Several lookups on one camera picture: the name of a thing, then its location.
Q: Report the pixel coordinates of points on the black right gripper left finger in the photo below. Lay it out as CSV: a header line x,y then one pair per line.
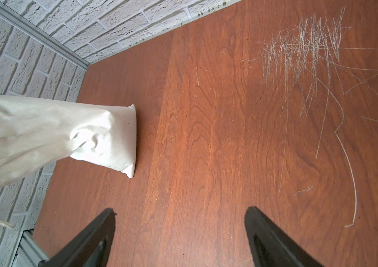
x,y
91,247

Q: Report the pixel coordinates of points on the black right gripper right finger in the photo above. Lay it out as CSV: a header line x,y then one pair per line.
x,y
272,247

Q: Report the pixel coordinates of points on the cream cloth drawstring soil bag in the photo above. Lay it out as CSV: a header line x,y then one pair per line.
x,y
35,132

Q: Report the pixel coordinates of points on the left aluminium corner post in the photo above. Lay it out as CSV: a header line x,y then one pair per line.
x,y
19,22

